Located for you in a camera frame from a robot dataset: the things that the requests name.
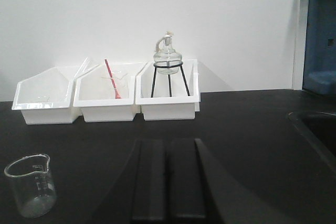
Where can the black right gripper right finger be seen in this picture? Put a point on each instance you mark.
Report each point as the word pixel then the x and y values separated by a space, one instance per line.
pixel 202 191

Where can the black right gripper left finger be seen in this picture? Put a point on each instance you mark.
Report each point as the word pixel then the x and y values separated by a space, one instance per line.
pixel 138 195

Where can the clear glass beaker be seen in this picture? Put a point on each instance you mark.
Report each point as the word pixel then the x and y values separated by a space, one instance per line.
pixel 32 185

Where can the small beaker in bin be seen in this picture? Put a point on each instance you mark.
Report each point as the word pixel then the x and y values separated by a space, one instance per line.
pixel 121 80

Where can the blue cabinet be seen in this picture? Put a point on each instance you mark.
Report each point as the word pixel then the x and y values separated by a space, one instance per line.
pixel 319 66

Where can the right white plastic bin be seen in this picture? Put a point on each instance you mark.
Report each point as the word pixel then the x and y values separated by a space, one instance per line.
pixel 177 98

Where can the white plastic bin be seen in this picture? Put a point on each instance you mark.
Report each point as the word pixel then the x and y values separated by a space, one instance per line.
pixel 47 98
pixel 95 101
pixel 177 98

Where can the middle white plastic bin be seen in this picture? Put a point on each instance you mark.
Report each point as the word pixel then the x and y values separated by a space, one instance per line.
pixel 95 101

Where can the black metal tripod stand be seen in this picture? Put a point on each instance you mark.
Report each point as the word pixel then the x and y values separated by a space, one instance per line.
pixel 169 65

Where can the left white plastic bin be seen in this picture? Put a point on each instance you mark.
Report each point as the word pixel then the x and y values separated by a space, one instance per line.
pixel 47 98

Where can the glass test tube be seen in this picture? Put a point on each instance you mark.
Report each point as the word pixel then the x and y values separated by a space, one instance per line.
pixel 82 68
pixel 89 69

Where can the black sink basin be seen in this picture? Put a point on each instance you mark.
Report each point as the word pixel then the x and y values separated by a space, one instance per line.
pixel 318 128

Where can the glass alcohol lamp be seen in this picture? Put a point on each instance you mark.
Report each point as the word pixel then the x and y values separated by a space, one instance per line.
pixel 165 52

